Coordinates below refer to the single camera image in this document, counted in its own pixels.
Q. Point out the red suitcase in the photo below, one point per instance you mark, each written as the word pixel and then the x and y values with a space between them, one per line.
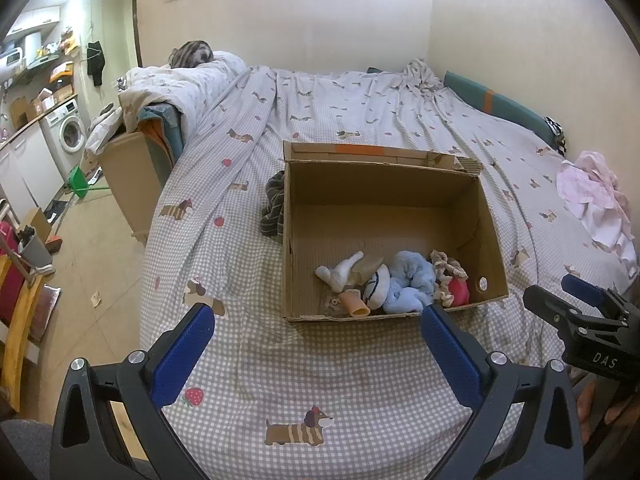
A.
pixel 7 270

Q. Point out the tan soft tube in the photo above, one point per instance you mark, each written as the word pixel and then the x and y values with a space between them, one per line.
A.
pixel 354 305

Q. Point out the grey bin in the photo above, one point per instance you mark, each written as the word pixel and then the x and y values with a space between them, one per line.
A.
pixel 35 250

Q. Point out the dark striped cloth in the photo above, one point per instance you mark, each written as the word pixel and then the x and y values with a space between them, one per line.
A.
pixel 272 210

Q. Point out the person's right hand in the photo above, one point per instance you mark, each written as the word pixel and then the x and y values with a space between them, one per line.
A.
pixel 607 405

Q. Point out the small beige floor object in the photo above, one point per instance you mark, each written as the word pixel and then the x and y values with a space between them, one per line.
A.
pixel 95 299

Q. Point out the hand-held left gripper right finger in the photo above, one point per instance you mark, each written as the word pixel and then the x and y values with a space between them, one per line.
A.
pixel 450 355

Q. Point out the light blue fluffy cloth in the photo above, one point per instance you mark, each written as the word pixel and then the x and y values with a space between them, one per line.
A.
pixel 410 282

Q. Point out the yellow wooden chair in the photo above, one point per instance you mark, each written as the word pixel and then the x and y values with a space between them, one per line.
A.
pixel 17 330

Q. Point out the pink cloth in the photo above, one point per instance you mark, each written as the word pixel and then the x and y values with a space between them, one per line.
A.
pixel 597 200

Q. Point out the grey striped blanket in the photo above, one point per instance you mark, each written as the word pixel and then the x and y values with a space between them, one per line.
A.
pixel 191 54

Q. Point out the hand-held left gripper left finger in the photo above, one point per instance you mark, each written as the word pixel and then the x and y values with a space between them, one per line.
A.
pixel 185 355

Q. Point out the teal bed pad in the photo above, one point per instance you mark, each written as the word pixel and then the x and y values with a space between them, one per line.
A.
pixel 500 102

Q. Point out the tall cardboard box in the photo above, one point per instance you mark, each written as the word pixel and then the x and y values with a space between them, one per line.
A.
pixel 132 180

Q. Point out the beige scrunchie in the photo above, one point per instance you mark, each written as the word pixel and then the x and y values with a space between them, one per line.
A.
pixel 445 266

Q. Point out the white quilt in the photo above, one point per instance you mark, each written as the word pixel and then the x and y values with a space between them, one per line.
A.
pixel 170 90

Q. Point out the green dustpan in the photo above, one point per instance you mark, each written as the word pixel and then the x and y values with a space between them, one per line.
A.
pixel 79 182

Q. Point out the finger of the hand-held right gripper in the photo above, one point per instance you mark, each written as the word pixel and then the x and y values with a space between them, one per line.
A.
pixel 547 305
pixel 590 290

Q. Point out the black hanging garment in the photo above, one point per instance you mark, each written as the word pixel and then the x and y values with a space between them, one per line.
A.
pixel 96 62

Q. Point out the person's grey trousers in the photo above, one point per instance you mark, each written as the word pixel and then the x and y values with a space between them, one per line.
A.
pixel 25 452

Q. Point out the white washing machine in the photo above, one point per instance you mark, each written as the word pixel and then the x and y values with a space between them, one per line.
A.
pixel 69 127

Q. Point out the white kitchen cabinet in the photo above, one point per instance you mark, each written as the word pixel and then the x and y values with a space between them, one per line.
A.
pixel 25 170

